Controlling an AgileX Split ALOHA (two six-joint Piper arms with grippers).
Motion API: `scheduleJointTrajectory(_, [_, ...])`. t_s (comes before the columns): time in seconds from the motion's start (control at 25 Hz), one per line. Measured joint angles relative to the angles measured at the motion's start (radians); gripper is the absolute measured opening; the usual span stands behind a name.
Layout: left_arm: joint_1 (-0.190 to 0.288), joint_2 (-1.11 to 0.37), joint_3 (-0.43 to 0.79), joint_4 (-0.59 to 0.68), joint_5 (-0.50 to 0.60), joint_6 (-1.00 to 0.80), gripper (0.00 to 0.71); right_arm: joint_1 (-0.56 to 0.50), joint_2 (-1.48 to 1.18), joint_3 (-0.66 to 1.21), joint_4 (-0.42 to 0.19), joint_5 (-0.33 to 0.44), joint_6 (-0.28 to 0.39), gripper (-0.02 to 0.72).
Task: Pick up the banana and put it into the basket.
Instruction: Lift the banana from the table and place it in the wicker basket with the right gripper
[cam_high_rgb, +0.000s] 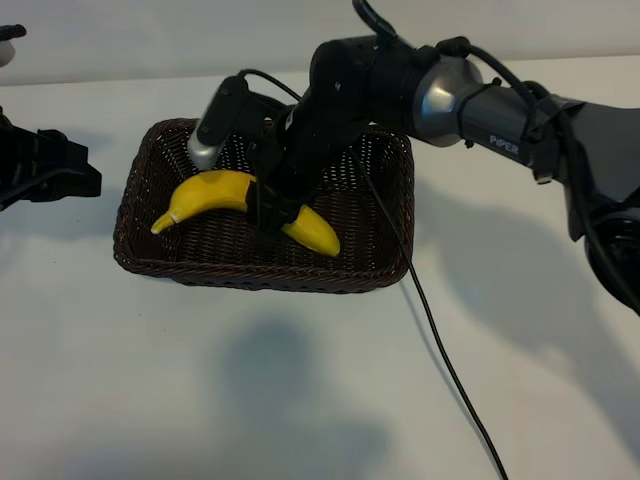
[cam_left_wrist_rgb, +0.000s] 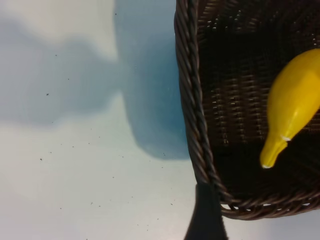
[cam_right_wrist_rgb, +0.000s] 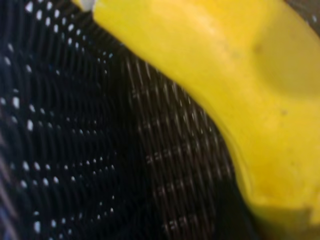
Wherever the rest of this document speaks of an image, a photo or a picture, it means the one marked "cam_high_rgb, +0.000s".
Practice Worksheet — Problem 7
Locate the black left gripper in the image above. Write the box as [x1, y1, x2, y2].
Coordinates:
[0, 127, 103, 211]

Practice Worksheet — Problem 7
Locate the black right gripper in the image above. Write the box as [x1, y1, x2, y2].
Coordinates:
[247, 99, 374, 250]

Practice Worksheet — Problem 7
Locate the yellow banana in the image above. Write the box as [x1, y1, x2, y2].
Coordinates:
[150, 169, 342, 259]

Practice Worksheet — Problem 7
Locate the dark brown wicker basket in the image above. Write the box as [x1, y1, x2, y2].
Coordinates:
[113, 117, 416, 295]

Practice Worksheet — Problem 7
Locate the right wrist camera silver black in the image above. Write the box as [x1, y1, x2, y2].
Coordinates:
[186, 73, 284, 172]

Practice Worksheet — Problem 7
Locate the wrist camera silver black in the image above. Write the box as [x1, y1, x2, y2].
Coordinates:
[0, 23, 27, 67]
[186, 73, 284, 172]

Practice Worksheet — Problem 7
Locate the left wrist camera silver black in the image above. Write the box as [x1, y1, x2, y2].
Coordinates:
[0, 23, 27, 67]

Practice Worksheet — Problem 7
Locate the long black hanging cable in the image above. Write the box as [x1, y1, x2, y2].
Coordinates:
[237, 68, 510, 480]

